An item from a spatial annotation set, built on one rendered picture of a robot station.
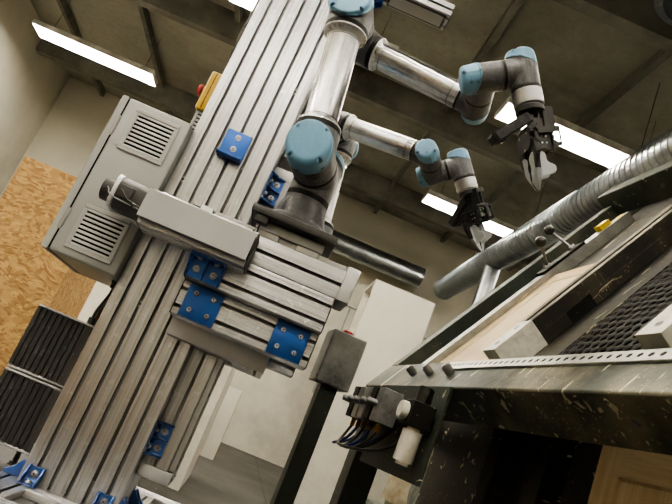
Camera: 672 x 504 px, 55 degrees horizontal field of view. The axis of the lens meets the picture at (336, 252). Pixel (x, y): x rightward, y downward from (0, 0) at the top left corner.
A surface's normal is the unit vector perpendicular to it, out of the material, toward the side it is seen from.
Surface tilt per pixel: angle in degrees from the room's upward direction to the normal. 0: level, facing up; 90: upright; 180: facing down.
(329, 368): 90
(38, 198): 90
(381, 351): 90
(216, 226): 90
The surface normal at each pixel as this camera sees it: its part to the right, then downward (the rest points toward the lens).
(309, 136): -0.11, -0.19
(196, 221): 0.14, -0.23
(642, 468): -0.90, -0.41
